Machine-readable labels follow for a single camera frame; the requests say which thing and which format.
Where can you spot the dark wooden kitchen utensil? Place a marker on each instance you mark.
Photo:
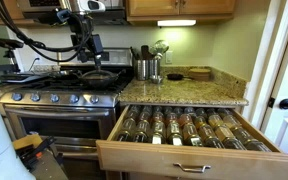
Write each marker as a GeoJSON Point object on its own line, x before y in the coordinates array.
{"type": "Point", "coordinates": [145, 51]}

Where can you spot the wooden wall cabinet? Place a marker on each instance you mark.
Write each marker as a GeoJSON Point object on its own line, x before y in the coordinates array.
{"type": "Point", "coordinates": [150, 8]}
{"type": "Point", "coordinates": [17, 11]}

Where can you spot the black door strike plate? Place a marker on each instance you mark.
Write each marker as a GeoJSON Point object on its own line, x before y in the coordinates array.
{"type": "Point", "coordinates": [271, 102]}

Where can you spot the black pepper glass spice jar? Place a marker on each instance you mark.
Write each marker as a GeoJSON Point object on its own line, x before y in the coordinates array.
{"type": "Point", "coordinates": [176, 139]}

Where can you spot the white wall outlet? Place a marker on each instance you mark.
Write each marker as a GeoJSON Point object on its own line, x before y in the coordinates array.
{"type": "Point", "coordinates": [37, 57]}

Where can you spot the white wall switch plate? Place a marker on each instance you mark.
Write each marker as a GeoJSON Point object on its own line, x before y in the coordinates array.
{"type": "Point", "coordinates": [168, 57]}

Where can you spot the yellow block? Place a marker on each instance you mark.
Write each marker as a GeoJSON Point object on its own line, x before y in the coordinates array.
{"type": "Point", "coordinates": [25, 141]}

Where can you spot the cloves glass spice jar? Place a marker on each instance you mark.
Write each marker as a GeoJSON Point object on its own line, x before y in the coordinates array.
{"type": "Point", "coordinates": [195, 140]}

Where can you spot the small black skillet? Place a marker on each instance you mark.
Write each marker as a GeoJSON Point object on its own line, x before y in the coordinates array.
{"type": "Point", "coordinates": [174, 77]}

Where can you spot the star anise glass spice jar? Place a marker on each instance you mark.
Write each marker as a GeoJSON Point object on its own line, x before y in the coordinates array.
{"type": "Point", "coordinates": [214, 142]}

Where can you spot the coriander glass spice jar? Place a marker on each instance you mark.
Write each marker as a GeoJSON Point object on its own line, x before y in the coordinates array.
{"type": "Point", "coordinates": [173, 127]}

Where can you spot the round steel stove knob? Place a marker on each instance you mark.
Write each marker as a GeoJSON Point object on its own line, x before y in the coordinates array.
{"type": "Point", "coordinates": [16, 96]}
{"type": "Point", "coordinates": [94, 99]}
{"type": "Point", "coordinates": [74, 98]}
{"type": "Point", "coordinates": [54, 98]}
{"type": "Point", "coordinates": [35, 97]}

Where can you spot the under-cabinet strip light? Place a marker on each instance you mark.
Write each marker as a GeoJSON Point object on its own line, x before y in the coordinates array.
{"type": "Point", "coordinates": [176, 23]}

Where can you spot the dark range hood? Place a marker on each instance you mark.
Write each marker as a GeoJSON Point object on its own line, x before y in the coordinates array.
{"type": "Point", "coordinates": [117, 15]}

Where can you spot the cinnamon glass spice jar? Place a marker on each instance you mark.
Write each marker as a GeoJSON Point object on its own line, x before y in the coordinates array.
{"type": "Point", "coordinates": [190, 129]}

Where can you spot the flat black tray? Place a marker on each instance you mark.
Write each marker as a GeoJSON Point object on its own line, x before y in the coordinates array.
{"type": "Point", "coordinates": [20, 78]}

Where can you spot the black camera on stand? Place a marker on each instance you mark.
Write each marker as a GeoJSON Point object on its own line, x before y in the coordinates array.
{"type": "Point", "coordinates": [9, 43]}

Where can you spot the light wood spice drawer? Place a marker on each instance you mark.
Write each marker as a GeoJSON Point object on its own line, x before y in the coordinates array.
{"type": "Point", "coordinates": [144, 160]}

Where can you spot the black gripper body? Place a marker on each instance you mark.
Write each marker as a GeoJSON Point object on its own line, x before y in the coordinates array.
{"type": "Point", "coordinates": [82, 26]}

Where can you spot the stainless steel gas stove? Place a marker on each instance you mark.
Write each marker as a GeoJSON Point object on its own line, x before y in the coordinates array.
{"type": "Point", "coordinates": [64, 99]}

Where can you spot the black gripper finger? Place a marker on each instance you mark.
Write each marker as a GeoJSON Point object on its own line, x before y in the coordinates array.
{"type": "Point", "coordinates": [83, 56]}
{"type": "Point", "coordinates": [95, 45]}

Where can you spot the grey metal base plate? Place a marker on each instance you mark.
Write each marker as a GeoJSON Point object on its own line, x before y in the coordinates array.
{"type": "Point", "coordinates": [49, 171]}

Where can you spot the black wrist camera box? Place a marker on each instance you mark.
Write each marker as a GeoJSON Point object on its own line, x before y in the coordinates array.
{"type": "Point", "coordinates": [62, 16]}

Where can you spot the black clamp orange trigger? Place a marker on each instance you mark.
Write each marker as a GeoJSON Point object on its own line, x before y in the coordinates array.
{"type": "Point", "coordinates": [34, 157]}

